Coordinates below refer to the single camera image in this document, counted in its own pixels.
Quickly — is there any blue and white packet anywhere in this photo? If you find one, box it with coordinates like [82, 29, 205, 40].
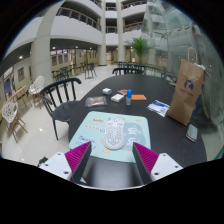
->
[146, 99, 171, 118]

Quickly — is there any light teal printed mouse pad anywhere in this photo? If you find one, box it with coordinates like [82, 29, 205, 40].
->
[68, 110, 152, 164]

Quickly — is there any small white box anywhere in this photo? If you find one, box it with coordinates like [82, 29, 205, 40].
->
[101, 87, 113, 96]

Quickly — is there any brown paper bag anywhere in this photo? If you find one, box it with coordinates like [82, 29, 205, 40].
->
[166, 47, 206, 127]

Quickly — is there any potted palm plant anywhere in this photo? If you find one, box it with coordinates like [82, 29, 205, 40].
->
[126, 37, 153, 65]

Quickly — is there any group of dark chairs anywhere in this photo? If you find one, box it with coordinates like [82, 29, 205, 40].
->
[51, 62, 98, 83]

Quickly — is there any small blue-capped bottle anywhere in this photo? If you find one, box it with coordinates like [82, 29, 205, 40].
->
[125, 89, 133, 107]

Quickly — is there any white perforated computer mouse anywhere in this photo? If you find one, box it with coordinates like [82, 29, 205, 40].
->
[102, 117, 127, 150]

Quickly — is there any white lattice chair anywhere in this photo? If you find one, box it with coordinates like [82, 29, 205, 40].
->
[1, 101, 28, 144]
[28, 75, 46, 104]

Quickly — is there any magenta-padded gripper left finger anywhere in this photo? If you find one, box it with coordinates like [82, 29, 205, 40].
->
[39, 140, 93, 184]

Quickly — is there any orange card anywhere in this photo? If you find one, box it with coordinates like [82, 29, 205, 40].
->
[130, 94, 147, 102]

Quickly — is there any clear plastic packet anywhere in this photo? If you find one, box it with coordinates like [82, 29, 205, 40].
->
[84, 95, 108, 108]

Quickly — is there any black spindle-back chair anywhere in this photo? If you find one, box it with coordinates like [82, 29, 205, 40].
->
[112, 67, 145, 77]
[39, 77, 83, 141]

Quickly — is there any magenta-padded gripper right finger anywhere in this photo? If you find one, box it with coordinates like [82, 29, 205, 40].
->
[131, 141, 184, 185]

